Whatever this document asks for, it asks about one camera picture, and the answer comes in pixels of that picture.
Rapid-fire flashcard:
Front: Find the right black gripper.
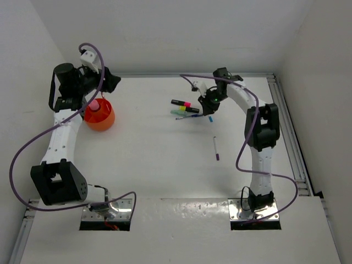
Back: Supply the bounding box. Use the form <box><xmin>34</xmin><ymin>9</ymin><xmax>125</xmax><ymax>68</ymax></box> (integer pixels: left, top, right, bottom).
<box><xmin>198</xmin><ymin>89</ymin><xmax>227</xmax><ymax>116</ymax></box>

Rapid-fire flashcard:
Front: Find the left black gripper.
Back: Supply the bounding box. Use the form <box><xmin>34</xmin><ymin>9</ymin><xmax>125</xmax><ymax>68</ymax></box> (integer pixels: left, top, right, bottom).
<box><xmin>75</xmin><ymin>64</ymin><xmax>120</xmax><ymax>96</ymax></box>

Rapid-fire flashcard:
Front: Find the blue ballpoint pen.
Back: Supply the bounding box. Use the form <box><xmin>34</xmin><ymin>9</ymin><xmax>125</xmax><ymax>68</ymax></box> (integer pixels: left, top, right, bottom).
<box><xmin>175</xmin><ymin>114</ymin><xmax>204</xmax><ymax>120</ymax></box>

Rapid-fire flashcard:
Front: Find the pink glue stick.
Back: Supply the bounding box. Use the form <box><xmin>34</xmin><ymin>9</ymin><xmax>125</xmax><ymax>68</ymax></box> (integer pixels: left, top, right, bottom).
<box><xmin>89</xmin><ymin>100</ymin><xmax>100</xmax><ymax>112</ymax></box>

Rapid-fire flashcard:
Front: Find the white pen purple cap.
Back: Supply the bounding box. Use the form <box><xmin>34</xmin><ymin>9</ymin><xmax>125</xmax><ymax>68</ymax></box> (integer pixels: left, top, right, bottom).
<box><xmin>213</xmin><ymin>136</ymin><xmax>220</xmax><ymax>161</ymax></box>

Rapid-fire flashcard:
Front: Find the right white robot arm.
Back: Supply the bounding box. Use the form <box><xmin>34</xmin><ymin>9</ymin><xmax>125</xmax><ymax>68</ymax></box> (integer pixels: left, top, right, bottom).
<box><xmin>192</xmin><ymin>68</ymin><xmax>280</xmax><ymax>212</ymax></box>

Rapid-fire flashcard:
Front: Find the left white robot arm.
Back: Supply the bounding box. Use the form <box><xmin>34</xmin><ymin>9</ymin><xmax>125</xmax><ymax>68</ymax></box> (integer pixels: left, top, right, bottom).
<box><xmin>30</xmin><ymin>63</ymin><xmax>121</xmax><ymax>206</ymax></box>

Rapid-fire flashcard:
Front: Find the black pink highlighter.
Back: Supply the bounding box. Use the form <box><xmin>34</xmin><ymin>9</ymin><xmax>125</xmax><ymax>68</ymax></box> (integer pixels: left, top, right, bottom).
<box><xmin>171</xmin><ymin>100</ymin><xmax>191</xmax><ymax>107</ymax></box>

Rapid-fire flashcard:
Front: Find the black yellow highlighter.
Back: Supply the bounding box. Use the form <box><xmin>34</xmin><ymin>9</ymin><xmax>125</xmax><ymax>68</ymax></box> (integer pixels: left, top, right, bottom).
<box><xmin>179</xmin><ymin>106</ymin><xmax>200</xmax><ymax>113</ymax></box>

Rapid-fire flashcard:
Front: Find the pale green highlighter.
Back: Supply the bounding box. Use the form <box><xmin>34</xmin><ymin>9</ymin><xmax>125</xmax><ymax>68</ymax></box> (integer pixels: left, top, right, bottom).
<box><xmin>170</xmin><ymin>109</ymin><xmax>188</xmax><ymax>116</ymax></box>

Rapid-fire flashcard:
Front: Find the orange round organizer container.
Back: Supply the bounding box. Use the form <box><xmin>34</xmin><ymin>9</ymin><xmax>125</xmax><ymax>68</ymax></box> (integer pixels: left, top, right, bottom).
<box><xmin>84</xmin><ymin>98</ymin><xmax>116</xmax><ymax>131</ymax></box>

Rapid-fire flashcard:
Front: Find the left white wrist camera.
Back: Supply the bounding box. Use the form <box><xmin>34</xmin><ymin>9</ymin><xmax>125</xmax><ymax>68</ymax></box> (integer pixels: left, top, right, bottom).
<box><xmin>80</xmin><ymin>51</ymin><xmax>100</xmax><ymax>73</ymax></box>

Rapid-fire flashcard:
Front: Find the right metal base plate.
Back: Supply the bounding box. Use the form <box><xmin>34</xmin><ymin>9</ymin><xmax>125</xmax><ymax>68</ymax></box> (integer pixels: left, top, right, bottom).
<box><xmin>228</xmin><ymin>198</ymin><xmax>279</xmax><ymax>222</ymax></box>

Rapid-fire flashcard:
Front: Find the right aluminium table rail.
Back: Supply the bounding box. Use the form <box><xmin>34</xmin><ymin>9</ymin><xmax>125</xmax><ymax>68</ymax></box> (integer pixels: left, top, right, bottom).
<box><xmin>267</xmin><ymin>74</ymin><xmax>314</xmax><ymax>196</ymax></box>

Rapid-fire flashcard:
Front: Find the aluminium table rail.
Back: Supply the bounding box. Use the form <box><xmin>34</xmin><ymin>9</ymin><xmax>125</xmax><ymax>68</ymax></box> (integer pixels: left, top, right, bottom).
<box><xmin>9</xmin><ymin>207</ymin><xmax>36</xmax><ymax>264</ymax></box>
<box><xmin>267</xmin><ymin>74</ymin><xmax>314</xmax><ymax>196</ymax></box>

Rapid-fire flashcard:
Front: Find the left aluminium table rail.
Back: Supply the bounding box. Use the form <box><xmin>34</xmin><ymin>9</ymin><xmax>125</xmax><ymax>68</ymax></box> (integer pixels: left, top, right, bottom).
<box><xmin>9</xmin><ymin>207</ymin><xmax>36</xmax><ymax>264</ymax></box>

